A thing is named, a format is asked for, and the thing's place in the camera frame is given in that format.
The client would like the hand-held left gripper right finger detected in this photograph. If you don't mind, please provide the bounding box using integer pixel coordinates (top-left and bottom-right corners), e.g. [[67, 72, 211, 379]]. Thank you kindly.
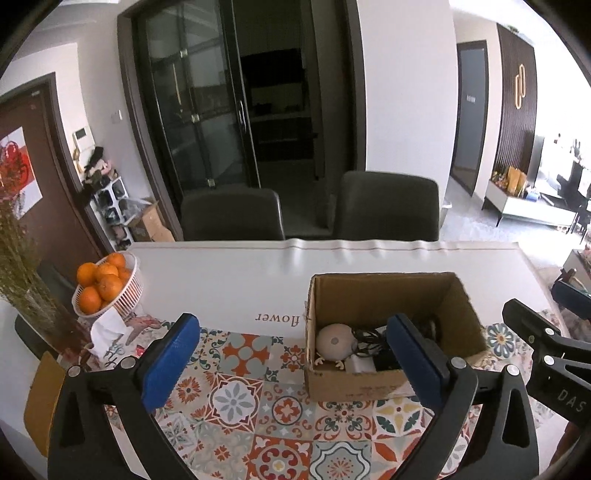
[[387, 313, 541, 480]]

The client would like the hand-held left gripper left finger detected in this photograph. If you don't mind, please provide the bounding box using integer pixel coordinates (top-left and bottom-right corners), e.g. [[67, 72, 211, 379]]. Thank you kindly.
[[47, 312, 202, 480]]

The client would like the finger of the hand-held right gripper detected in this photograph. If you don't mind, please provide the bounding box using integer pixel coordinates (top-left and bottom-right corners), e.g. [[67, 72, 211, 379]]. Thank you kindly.
[[551, 279, 591, 309], [502, 298, 567, 357]]

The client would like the black power adapter with cable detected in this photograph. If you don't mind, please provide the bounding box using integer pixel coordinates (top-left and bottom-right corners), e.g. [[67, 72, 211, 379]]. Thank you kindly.
[[351, 323, 403, 373]]

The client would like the brown cardboard box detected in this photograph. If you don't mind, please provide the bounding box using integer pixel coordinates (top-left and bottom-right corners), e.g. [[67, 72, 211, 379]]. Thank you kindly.
[[304, 272, 489, 402]]

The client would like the person's right forearm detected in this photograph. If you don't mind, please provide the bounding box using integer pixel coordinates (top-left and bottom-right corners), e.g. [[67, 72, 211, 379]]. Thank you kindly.
[[556, 422, 585, 465]]

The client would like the small white box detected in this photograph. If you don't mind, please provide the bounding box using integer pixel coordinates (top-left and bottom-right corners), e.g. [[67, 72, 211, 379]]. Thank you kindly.
[[344, 353, 378, 375]]

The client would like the printed tissue pack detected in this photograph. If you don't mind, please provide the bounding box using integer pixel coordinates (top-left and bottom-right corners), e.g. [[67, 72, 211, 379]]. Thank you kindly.
[[83, 308, 158, 371]]

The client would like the white fruit basket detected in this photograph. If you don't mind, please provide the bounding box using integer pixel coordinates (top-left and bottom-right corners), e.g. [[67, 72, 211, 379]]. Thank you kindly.
[[71, 253, 145, 319]]

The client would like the beige round device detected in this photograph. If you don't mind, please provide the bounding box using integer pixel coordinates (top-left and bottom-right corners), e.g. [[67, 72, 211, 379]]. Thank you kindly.
[[316, 324, 356, 362]]

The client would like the white television cabinet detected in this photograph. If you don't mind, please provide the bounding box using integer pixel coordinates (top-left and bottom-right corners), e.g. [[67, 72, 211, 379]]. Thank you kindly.
[[482, 180, 579, 232]]

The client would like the pile of oranges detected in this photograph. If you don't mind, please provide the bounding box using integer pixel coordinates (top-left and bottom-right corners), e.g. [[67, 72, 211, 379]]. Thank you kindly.
[[76, 252, 134, 315]]

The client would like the yellow paper bag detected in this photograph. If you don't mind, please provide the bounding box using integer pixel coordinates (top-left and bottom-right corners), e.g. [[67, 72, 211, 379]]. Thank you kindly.
[[505, 167, 527, 197]]

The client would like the television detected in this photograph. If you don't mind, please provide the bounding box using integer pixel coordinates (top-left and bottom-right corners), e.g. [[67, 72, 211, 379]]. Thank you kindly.
[[526, 134, 591, 197]]

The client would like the patterned tile table mat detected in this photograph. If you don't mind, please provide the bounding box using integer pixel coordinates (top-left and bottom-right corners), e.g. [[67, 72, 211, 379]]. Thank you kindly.
[[83, 323, 573, 480]]

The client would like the yellow chair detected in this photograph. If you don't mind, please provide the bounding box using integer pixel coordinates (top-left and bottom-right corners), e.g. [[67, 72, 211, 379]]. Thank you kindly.
[[23, 351, 68, 459]]

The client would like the small cardboard box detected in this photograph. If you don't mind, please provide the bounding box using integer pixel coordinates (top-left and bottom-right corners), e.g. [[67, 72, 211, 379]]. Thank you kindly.
[[127, 198, 177, 243]]

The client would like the glass vase with dried grass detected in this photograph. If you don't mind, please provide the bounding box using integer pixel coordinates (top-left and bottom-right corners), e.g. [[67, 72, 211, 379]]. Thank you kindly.
[[0, 198, 89, 361]]

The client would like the dark grey dining chair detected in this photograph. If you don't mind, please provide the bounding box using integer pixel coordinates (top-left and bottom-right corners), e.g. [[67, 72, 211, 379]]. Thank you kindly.
[[333, 171, 440, 242], [180, 188, 286, 241]]

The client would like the white shoe rack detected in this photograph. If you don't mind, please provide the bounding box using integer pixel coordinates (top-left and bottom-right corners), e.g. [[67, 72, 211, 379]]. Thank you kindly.
[[90, 178, 136, 246]]

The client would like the brown wooden door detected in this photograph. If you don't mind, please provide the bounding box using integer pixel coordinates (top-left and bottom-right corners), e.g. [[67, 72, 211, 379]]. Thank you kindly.
[[0, 74, 105, 278]]

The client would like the dark hallway door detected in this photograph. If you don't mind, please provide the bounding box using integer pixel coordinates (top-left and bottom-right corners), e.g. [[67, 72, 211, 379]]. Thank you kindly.
[[450, 41, 489, 197]]

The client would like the heap of mixed clutter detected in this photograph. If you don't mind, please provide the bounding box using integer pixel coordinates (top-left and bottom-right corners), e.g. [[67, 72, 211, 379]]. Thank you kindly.
[[81, 147, 122, 190]]

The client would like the black framed glass door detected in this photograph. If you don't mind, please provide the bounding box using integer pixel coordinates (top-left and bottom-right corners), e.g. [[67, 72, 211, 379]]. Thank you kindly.
[[117, 0, 262, 205]]

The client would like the gold wall ornament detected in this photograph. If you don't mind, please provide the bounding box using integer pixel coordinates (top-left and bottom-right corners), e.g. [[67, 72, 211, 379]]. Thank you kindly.
[[515, 65, 528, 111]]

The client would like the red wall poster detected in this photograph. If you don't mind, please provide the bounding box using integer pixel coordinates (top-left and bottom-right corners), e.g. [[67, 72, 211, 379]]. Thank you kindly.
[[0, 127, 42, 219]]

